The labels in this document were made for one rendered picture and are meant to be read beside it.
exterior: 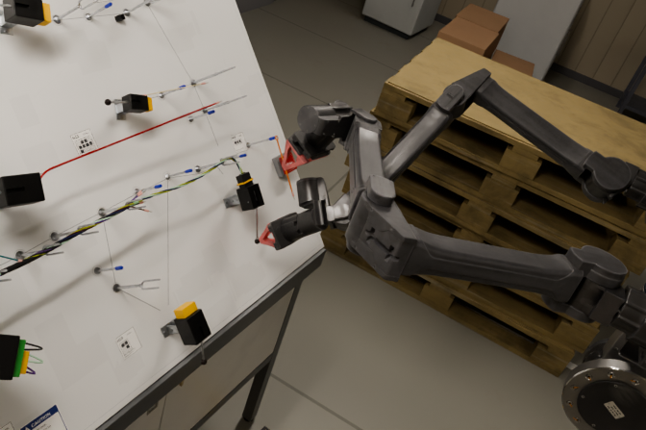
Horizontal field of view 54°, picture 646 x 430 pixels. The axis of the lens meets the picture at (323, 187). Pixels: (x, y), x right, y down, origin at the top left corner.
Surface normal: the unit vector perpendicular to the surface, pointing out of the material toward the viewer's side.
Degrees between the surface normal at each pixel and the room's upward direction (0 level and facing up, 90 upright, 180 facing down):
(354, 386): 0
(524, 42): 90
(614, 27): 90
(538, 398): 0
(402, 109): 90
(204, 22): 49
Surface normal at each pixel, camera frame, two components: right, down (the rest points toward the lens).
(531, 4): -0.44, 0.40
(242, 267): 0.78, -0.15
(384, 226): -0.78, 0.00
